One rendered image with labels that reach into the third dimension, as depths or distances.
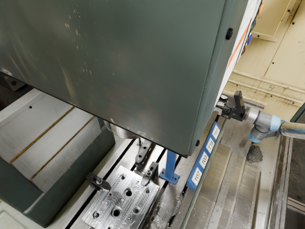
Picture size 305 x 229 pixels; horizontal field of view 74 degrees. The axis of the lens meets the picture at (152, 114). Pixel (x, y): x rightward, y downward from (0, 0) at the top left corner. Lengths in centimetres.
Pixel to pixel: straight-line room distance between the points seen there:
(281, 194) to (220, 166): 35
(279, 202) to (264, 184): 20
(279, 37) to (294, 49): 11
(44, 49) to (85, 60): 9
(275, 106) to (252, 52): 45
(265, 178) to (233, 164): 23
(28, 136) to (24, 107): 13
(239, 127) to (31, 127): 132
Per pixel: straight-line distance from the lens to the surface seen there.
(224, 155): 147
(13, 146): 92
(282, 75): 153
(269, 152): 170
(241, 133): 160
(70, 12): 30
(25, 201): 122
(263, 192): 152
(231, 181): 139
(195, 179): 111
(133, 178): 104
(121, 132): 50
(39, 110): 91
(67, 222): 113
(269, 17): 138
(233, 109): 110
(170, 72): 24
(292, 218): 209
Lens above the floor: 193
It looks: 48 degrees down
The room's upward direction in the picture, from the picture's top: straight up
